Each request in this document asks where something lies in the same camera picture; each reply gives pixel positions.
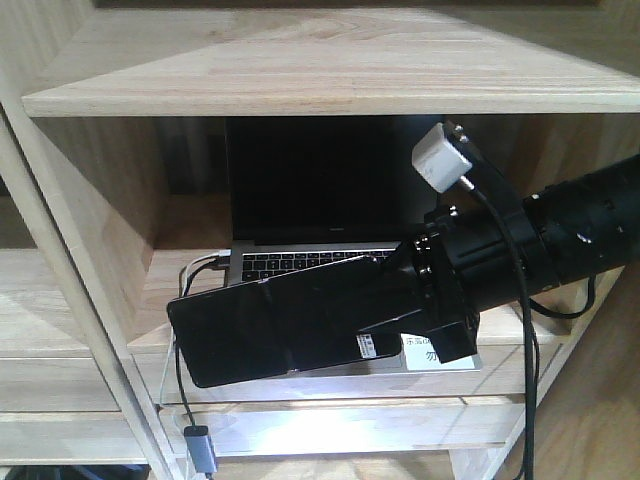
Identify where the silver laptop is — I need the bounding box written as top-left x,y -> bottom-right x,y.
225,115 -> 440,282

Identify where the black camera cable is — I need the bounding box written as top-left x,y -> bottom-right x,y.
464,142 -> 599,480

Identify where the grey usb adapter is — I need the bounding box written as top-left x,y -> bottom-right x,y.
183,425 -> 218,478

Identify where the white paper label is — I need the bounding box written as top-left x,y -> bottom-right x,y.
401,334 -> 482,372

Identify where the white laptop cable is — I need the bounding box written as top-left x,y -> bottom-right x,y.
158,252 -> 231,480

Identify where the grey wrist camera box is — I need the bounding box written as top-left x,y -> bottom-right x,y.
411,122 -> 472,193

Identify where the light wooden shelf unit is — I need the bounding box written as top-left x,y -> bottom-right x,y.
1,1 -> 639,479

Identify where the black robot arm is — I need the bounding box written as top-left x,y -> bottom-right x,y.
356,157 -> 639,362

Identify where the black laptop cable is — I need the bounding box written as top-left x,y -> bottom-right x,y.
173,259 -> 231,431

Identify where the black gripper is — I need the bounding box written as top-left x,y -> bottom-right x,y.
356,206 -> 521,364

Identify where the black smartphone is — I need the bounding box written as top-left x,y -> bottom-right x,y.
167,256 -> 402,388

